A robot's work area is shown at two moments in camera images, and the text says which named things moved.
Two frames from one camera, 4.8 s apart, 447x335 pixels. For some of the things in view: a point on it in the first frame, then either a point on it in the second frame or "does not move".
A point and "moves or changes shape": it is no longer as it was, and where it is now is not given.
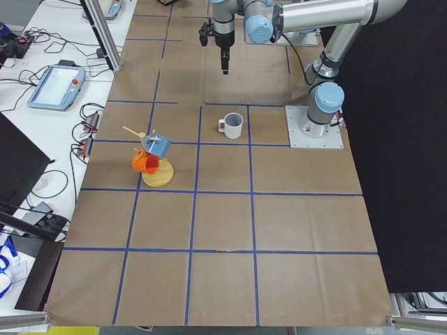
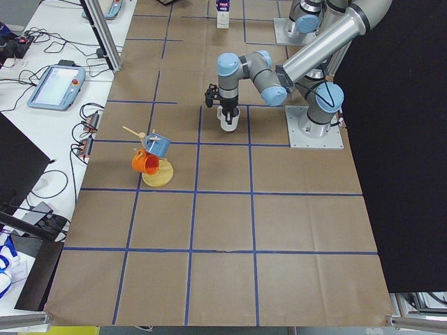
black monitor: (22, 164) does not move
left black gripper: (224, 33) -> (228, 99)
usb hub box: (90, 125) does not move
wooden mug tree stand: (165, 172) does not move
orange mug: (145, 162) does not move
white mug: (231, 125) moves or changes shape
